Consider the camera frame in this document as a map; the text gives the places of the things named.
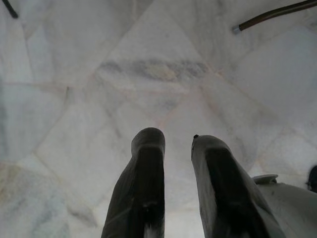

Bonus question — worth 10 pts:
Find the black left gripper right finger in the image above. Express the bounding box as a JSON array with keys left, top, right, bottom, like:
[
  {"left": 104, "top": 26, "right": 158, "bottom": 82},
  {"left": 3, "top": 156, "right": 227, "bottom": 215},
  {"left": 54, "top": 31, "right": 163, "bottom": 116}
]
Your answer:
[{"left": 191, "top": 134, "right": 279, "bottom": 238}]

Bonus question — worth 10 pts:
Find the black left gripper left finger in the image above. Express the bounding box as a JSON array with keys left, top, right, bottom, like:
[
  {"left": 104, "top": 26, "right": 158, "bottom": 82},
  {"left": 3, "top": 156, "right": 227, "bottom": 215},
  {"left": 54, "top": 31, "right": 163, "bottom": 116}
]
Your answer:
[{"left": 101, "top": 127, "right": 166, "bottom": 238}]

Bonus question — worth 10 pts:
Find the black robot foot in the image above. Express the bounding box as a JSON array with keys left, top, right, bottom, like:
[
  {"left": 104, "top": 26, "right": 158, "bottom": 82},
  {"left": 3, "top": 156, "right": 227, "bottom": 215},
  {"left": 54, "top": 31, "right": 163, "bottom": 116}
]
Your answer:
[{"left": 306, "top": 165, "right": 317, "bottom": 192}]

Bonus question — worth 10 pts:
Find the brown chair leg silver cap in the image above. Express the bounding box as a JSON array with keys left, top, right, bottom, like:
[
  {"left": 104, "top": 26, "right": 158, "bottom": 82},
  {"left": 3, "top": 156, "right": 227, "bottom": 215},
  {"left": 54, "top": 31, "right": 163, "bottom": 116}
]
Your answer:
[{"left": 232, "top": 0, "right": 317, "bottom": 34}]

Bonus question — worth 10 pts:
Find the thin black furniture leg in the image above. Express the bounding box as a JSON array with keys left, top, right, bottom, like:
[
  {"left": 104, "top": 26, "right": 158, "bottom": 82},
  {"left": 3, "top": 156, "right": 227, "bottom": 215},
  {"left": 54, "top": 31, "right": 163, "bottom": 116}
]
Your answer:
[{"left": 1, "top": 0, "right": 19, "bottom": 19}]

